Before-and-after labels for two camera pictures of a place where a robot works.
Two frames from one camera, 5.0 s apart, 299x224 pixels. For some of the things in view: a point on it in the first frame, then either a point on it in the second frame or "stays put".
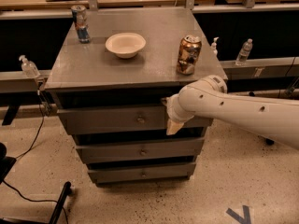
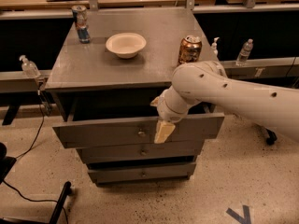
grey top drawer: x=129 y=119 -> x=200 y=129
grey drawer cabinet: x=110 y=77 stays put
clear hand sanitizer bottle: x=29 y=68 stays put
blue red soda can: x=79 y=18 stays put
